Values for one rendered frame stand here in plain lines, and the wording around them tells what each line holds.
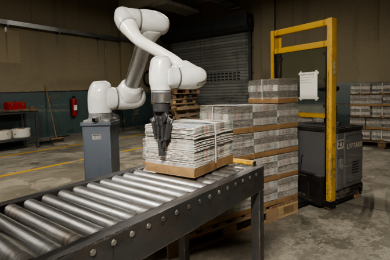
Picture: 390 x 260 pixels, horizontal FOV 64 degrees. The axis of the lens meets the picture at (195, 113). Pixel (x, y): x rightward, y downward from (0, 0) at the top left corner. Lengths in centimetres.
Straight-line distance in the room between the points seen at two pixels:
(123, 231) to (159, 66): 71
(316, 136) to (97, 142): 227
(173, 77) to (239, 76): 854
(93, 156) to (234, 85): 812
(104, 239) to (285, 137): 233
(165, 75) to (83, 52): 832
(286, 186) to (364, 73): 601
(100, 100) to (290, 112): 174
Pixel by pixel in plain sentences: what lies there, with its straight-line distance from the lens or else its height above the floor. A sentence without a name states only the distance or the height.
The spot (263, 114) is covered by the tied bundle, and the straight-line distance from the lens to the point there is 277.
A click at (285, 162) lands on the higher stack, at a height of 52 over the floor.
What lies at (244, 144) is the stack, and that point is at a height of 74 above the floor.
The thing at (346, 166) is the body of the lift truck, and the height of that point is 39.
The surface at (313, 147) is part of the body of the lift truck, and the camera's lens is 356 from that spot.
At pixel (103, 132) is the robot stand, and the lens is 213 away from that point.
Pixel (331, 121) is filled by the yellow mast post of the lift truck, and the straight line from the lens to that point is 323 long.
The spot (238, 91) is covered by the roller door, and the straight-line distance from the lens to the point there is 991.
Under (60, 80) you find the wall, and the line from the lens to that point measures 918.
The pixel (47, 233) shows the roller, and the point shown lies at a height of 79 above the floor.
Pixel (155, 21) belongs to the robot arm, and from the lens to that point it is 186.
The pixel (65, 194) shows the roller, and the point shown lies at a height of 79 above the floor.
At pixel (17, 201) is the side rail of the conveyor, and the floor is 80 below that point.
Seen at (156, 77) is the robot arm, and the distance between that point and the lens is 137.
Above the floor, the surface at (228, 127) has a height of 99.
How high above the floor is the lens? 118
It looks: 4 degrees down
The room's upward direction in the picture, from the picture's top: 1 degrees counter-clockwise
